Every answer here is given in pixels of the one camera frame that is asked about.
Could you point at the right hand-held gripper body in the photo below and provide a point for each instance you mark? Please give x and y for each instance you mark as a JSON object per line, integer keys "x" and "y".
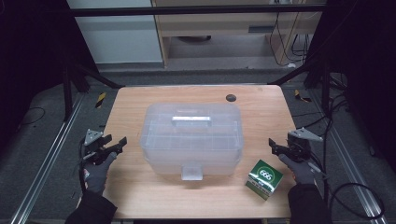
{"x": 299, "y": 149}

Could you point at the white cabinet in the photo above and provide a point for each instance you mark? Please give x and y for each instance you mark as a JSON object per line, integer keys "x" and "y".
{"x": 121, "y": 40}

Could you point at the black metal stand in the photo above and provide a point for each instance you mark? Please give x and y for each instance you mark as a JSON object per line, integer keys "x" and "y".
{"x": 325, "y": 90}
{"x": 67, "y": 93}

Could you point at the black round table grommet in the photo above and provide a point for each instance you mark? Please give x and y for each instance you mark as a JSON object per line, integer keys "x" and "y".
{"x": 231, "y": 98}

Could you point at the black horizontal bar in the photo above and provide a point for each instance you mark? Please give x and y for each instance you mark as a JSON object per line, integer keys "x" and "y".
{"x": 186, "y": 11}

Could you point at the black curtain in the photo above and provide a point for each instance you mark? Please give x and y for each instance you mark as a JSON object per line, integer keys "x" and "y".
{"x": 28, "y": 62}
{"x": 367, "y": 62}

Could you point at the aluminium floor rail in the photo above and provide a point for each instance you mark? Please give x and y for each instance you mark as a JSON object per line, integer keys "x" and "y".
{"x": 351, "y": 168}
{"x": 46, "y": 161}

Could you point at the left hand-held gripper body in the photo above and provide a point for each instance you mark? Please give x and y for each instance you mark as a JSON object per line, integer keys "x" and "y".
{"x": 93, "y": 149}

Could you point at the green white carton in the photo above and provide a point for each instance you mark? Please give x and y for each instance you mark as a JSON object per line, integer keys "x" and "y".
{"x": 264, "y": 179}

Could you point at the clear plastic storage box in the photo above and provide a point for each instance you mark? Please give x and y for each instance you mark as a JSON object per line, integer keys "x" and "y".
{"x": 191, "y": 143}

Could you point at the light wooden desk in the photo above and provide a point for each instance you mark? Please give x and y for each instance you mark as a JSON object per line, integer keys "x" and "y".
{"x": 218, "y": 23}

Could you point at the yellow black striped tape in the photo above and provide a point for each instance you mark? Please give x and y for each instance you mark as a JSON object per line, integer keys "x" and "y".
{"x": 100, "y": 100}
{"x": 301, "y": 97}

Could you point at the person's right hand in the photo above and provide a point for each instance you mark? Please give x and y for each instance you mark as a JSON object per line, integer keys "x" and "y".
{"x": 303, "y": 172}

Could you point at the person's left hand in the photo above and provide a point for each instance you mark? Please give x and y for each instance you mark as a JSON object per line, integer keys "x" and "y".
{"x": 97, "y": 175}

